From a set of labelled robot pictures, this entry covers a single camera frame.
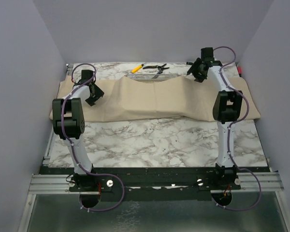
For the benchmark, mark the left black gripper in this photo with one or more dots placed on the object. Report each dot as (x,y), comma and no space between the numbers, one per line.
(97,93)

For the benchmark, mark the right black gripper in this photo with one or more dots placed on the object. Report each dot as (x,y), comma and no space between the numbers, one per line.
(199,78)

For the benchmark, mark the wire mesh instrument tray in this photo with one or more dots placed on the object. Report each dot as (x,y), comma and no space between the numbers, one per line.
(151,78)

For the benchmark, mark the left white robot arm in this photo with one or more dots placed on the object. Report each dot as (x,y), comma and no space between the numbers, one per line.
(69,124)

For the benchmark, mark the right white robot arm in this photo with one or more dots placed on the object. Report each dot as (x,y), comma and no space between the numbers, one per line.
(226,112)

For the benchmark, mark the red marker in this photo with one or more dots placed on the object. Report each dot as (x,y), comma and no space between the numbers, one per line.
(239,71)

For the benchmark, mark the yellow black marker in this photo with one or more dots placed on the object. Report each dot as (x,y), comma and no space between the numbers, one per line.
(136,69)

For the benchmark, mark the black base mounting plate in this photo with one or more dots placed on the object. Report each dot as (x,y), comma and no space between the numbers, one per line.
(150,184)

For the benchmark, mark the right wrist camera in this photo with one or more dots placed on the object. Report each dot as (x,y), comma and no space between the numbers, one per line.
(207,54)

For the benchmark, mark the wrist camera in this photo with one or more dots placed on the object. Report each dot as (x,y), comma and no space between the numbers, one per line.
(207,54)
(86,75)

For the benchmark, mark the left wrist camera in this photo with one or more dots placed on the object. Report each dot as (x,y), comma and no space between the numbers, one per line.
(86,75)

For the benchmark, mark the black handled pliers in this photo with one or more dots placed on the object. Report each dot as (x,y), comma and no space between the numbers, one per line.
(160,69)

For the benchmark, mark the aluminium extrusion rail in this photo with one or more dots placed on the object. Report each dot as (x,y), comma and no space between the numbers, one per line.
(58,184)

